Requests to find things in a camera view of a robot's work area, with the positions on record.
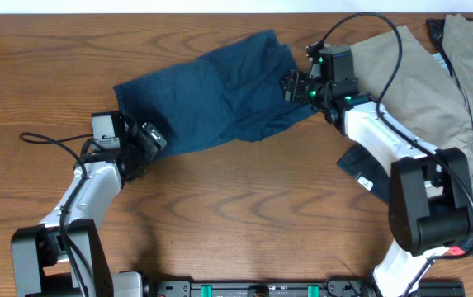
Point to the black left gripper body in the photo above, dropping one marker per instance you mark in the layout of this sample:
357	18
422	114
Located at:
144	148

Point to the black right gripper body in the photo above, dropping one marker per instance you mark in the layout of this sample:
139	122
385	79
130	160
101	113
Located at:
305	89

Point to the navy blue denim shorts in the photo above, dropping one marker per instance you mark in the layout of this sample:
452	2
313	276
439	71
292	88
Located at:
233	92

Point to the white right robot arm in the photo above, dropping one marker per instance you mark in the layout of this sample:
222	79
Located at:
430	207

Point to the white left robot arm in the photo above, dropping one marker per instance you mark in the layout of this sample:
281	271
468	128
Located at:
63	255

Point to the beige khaki shorts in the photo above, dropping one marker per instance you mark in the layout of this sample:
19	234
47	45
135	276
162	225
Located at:
416	90

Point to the black garment with white tag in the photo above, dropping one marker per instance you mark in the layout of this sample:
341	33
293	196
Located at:
359	164

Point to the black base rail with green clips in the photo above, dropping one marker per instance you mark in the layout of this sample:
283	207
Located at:
334	287

